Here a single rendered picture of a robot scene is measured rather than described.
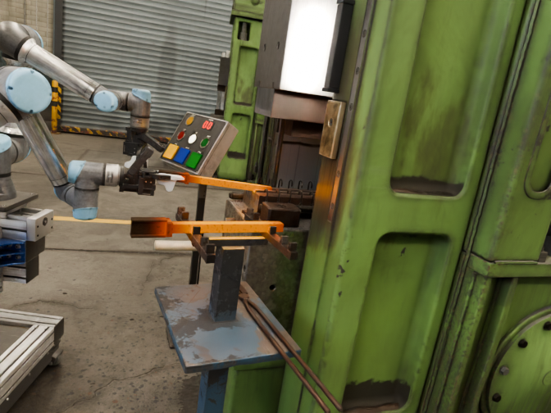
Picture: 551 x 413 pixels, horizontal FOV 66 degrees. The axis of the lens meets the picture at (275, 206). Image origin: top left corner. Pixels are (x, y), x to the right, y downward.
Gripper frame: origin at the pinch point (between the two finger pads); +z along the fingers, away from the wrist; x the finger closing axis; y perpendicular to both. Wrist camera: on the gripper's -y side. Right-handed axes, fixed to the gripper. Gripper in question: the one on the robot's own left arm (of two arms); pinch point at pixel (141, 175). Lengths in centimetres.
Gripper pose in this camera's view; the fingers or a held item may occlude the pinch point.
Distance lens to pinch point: 191.0
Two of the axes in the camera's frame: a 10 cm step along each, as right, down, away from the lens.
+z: -1.5, 9.6, 2.5
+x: -0.1, 2.5, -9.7
